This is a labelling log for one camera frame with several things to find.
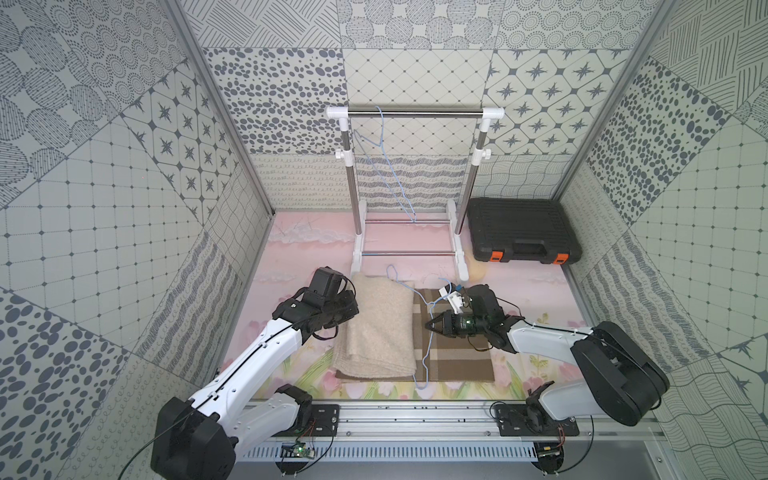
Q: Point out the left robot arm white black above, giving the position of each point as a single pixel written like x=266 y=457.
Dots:
x=201 y=437

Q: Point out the aluminium mounting rail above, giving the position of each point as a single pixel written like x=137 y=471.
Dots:
x=369 y=421

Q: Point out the right black controller box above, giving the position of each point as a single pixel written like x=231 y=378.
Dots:
x=549 y=457

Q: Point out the green circuit board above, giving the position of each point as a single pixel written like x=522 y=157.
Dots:
x=298 y=450

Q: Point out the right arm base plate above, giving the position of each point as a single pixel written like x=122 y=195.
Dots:
x=519 y=420

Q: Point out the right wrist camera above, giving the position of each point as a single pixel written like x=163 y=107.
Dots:
x=454 y=295

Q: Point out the white steel clothes rack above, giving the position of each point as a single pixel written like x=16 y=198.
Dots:
x=439 y=188

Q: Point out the brown plaid scarf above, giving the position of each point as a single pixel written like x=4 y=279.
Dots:
x=441 y=359

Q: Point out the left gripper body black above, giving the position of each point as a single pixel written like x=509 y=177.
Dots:
x=346 y=302

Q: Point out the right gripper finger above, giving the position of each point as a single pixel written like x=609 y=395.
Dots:
x=438 y=330
x=438 y=322

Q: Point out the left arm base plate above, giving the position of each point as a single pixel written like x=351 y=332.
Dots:
x=320 y=421

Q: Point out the beige wool scarf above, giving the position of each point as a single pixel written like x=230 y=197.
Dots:
x=377 y=343

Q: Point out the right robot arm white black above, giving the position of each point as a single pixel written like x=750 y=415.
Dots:
x=616 y=377

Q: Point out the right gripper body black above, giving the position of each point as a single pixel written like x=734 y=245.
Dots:
x=460 y=325

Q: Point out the black plastic tool case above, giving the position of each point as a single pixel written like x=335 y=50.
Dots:
x=502 y=230

